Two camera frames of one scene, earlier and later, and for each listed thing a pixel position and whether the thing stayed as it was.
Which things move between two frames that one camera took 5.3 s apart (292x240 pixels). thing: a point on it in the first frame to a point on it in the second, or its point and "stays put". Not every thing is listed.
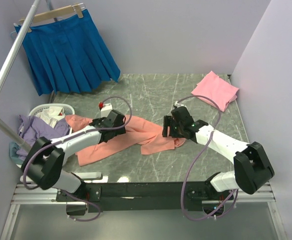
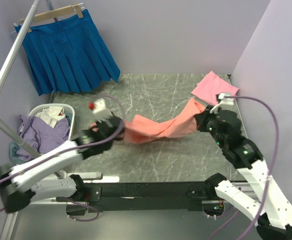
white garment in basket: x=52 y=115 stays put
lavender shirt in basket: x=30 y=129 stays put
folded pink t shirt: x=215 y=89 stays put
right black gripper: x=169 y=121 to x=201 y=117
